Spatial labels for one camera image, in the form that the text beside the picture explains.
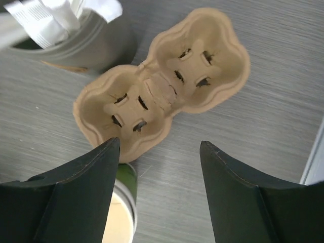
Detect brown pulp cup carrier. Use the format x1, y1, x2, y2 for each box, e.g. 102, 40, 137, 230
73, 8, 250, 163

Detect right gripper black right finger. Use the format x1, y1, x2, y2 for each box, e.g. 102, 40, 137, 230
199, 141, 323, 242

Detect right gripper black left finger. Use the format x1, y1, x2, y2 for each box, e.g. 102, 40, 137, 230
1, 138, 120, 242

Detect grey straw holder cup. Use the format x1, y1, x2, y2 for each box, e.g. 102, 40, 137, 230
7, 11, 137, 72

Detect stacked green paper cups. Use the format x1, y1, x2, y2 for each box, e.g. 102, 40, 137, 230
102, 164, 138, 243

